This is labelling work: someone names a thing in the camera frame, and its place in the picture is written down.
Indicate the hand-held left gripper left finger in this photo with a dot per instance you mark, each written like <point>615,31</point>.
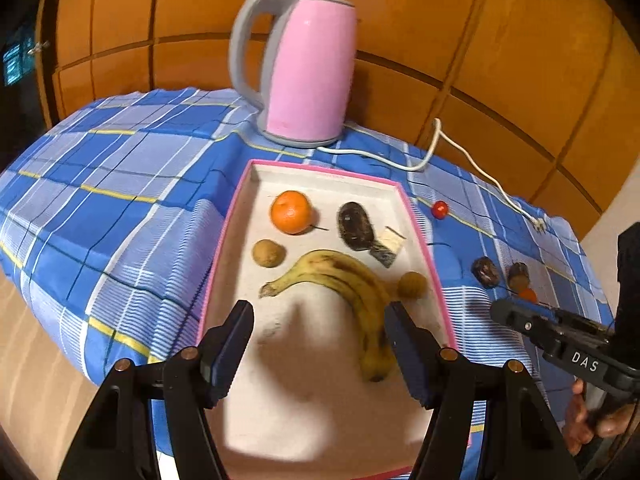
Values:
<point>227,360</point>

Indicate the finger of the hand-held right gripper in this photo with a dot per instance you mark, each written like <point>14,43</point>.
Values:
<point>520,316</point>

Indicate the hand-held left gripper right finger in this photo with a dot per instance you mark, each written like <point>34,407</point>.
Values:
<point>407,360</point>

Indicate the orange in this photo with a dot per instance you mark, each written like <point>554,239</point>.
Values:
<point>527,294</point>
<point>291,211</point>

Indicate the dark brown wrinkled fruit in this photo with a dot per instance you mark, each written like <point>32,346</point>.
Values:
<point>352,225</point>
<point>485,272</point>

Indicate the spotted yellow banana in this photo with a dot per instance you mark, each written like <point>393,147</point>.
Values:
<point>350,275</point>

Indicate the red cherry tomato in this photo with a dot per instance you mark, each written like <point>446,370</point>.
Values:
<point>439,209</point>

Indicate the pink-edged white tray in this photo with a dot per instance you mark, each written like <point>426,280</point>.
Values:
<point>325,190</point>

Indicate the person's right hand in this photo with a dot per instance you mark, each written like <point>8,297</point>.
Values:
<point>575,415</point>

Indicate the blue plaid tablecloth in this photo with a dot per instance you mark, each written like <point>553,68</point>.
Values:
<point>125,185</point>

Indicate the pink electric kettle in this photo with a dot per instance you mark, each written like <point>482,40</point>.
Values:
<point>310,70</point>

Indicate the wooden wardrobe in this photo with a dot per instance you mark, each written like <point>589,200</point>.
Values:
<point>450,20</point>

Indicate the dark glass door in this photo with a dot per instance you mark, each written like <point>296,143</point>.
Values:
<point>15,55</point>

